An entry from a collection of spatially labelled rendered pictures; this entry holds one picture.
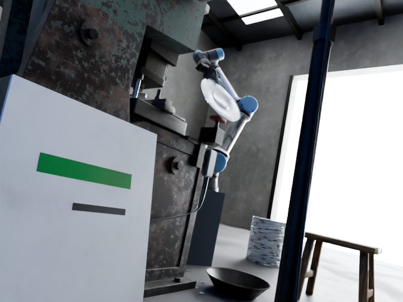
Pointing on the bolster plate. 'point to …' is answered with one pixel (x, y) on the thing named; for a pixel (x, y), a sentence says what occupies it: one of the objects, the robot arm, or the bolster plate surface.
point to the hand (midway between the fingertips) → (215, 83)
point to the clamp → (165, 105)
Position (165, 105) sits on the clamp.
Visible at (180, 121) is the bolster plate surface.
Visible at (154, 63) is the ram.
